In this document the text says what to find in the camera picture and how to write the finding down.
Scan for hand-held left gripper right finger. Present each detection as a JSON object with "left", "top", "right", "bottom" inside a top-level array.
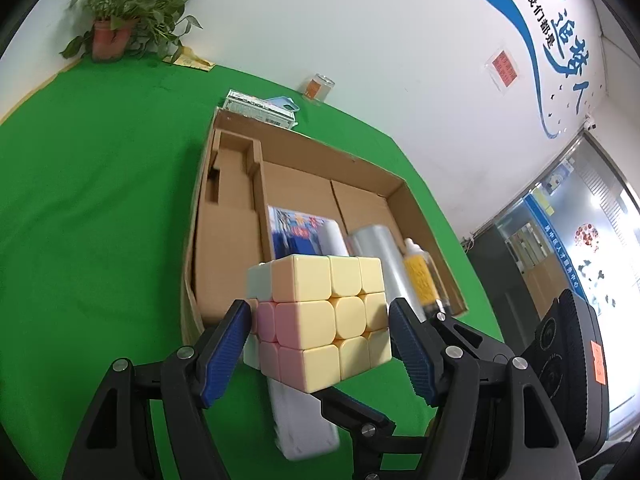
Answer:
[{"left": 387, "top": 297, "right": 581, "bottom": 480}]

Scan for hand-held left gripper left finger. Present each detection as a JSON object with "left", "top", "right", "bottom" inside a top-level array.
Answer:
[{"left": 62, "top": 299, "right": 252, "bottom": 480}]

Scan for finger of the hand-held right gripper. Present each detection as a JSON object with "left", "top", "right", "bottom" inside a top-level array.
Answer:
[
  {"left": 427, "top": 310, "right": 511, "bottom": 361},
  {"left": 310, "top": 387, "right": 436, "bottom": 480}
]

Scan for dark jar with yellow label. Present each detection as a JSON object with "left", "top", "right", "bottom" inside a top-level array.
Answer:
[{"left": 404, "top": 250, "right": 453, "bottom": 318}]

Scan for yellow card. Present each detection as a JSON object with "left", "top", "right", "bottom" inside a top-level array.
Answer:
[{"left": 243, "top": 254, "right": 393, "bottom": 395}]

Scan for cardboard box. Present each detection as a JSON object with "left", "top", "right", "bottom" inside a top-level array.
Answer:
[{"left": 180, "top": 106, "right": 469, "bottom": 346}]

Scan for silver film roll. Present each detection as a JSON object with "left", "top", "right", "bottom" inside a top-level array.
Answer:
[{"left": 347, "top": 224, "right": 426, "bottom": 321}]

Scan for colourful printed box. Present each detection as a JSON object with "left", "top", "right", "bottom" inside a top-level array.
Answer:
[{"left": 266, "top": 205, "right": 351, "bottom": 263}]

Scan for white power strip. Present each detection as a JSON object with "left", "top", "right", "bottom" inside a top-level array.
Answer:
[{"left": 267, "top": 377, "right": 342, "bottom": 462}]

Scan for glass door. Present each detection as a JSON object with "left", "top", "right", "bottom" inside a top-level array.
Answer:
[{"left": 470, "top": 132, "right": 640, "bottom": 441}]

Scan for white flat packets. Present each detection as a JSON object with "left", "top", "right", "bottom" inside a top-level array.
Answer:
[{"left": 222, "top": 89, "right": 296, "bottom": 130}]

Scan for blue flat packet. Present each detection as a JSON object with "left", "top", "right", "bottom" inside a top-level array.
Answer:
[{"left": 265, "top": 95, "right": 301, "bottom": 113}]

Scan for glass jar with orange label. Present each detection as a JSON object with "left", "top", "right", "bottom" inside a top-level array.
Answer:
[{"left": 301, "top": 74, "right": 335, "bottom": 103}]

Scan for yellow paper sheet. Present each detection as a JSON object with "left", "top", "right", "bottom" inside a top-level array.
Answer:
[{"left": 172, "top": 45, "right": 216, "bottom": 71}]

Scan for potted plant in red pot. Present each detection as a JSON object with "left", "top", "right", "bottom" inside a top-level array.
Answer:
[{"left": 60, "top": 0, "right": 203, "bottom": 63}]

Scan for red wall sign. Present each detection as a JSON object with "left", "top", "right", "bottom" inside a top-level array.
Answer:
[{"left": 484, "top": 49, "right": 521, "bottom": 93}]

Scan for blue wall decal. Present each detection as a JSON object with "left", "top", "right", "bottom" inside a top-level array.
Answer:
[{"left": 455, "top": 0, "right": 601, "bottom": 141}]

